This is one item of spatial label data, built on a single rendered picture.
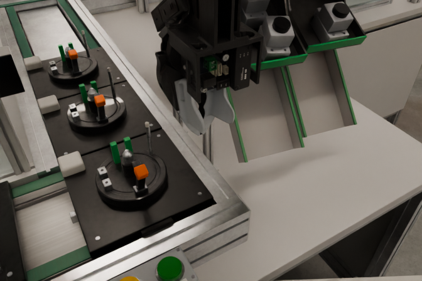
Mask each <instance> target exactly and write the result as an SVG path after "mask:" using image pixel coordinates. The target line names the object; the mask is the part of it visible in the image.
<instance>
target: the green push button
mask: <svg viewBox="0 0 422 281"><path fill-rule="evenodd" d="M157 272H158V276H159V278H160V279H161V280H163V281H175V280H176V279H178V278H179V277H180V275H181V273H182V265H181V261H180V260H179V259H177V258H176V257H171V256H169V257H164V258H163V259H162V260H160V262H159V263H158V266H157Z"/></svg>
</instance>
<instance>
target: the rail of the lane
mask: <svg viewBox="0 0 422 281"><path fill-rule="evenodd" d="M250 215H251V210H250V208H249V207H248V206H247V205H246V204H245V202H244V201H243V200H242V198H241V197H240V196H239V195H235V196H233V197H231V198H228V199H226V200H224V201H222V202H219V203H217V204H215V205H213V206H211V207H209V208H207V209H204V210H202V211H200V212H198V213H195V214H194V215H191V216H189V217H187V218H185V219H183V220H180V221H178V222H176V223H173V219H172V217H170V218H168V219H166V220H163V221H161V222H159V223H157V224H155V225H153V226H150V227H148V228H146V229H143V230H141V235H142V238H141V239H139V240H137V241H134V242H132V243H130V244H128V245H126V246H124V247H122V248H119V249H117V250H115V251H113V252H110V253H108V254H107V255H104V256H102V257H100V258H98V259H96V260H93V261H91V262H89V263H86V264H85V265H82V266H81V267H78V268H76V269H74V270H71V271H69V272H67V273H65V274H63V275H61V276H59V277H56V278H54V279H52V280H50V281H109V280H111V279H113V278H115V277H117V276H119V275H121V274H123V273H125V272H127V271H129V270H132V269H134V268H136V267H138V266H140V265H142V264H144V263H146V262H148V261H150V260H152V259H154V258H156V257H158V256H160V255H162V254H164V253H166V252H168V251H170V250H172V249H174V248H176V247H181V249H182V250H183V252H184V254H185V256H186V258H187V259H188V261H189V263H190V265H191V266H192V268H193V269H194V268H197V267H199V266H201V265H202V264H204V263H206V262H208V261H210V260H212V259H214V258H215V257H217V256H219V255H221V254H223V253H225V252H227V251H229V250H231V249H233V248H235V247H237V246H238V245H240V244H242V243H244V242H246V241H247V239H248V233H249V222H250Z"/></svg>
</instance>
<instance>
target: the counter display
mask: <svg viewBox="0 0 422 281"><path fill-rule="evenodd" d="M22 92H25V90H24V87H23V84H22V82H21V79H20V77H19V74H18V71H17V69H16V66H15V64H14V61H13V58H12V56H11V54H10V55H4V56H0V93H1V95H0V98H3V97H7V96H10V95H14V94H17V93H22Z"/></svg>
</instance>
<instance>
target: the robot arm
mask: <svg viewBox="0 0 422 281"><path fill-rule="evenodd" d="M241 2H242V0H162V1H161V2H160V3H159V4H158V5H157V7H155V8H154V9H153V10H152V11H151V15H152V17H153V21H154V24H155V26H156V30H157V32H160V33H159V37H160V38H161V40H162V42H161V51H158V52H156V53H155V56H156V59H157V66H156V76H157V80H158V84H159V86H160V88H161V89H162V91H163V93H164V94H165V95H166V97H167V99H168V100H169V102H170V104H172V106H173V108H174V109H175V111H176V112H177V114H178V115H179V116H180V118H181V119H182V121H183V123H184V124H185V125H186V126H187V127H188V128H189V129H190V130H191V131H192V132H193V133H194V134H196V135H198V136H200V135H201V134H204V133H206V131H207V129H208V128H209V127H210V125H211V123H212V122H213V120H214V118H215V117H216V118H218V119H220V120H222V121H224V122H226V123H228V124H231V123H233V121H234V118H235V113H234V110H233V108H232V106H231V104H230V102H229V101H228V99H227V96H226V88H227V87H229V86H230V87H231V88H232V89H233V90H234V91H237V90H240V89H243V88H246V87H248V86H249V82H250V79H251V80H252V81H253V82H254V83H255V84H259V78H260V71H261V59H262V46H263V39H264V36H263V35H261V34H259V33H258V32H256V31H254V30H253V29H252V28H250V27H248V26H247V25H245V24H244V23H242V22H241ZM252 46H253V47H255V48H256V49H257V62H256V71H255V70H254V69H253V68H251V58H252ZM196 102H197V103H198V105H199V108H198V107H197V103H196Z"/></svg>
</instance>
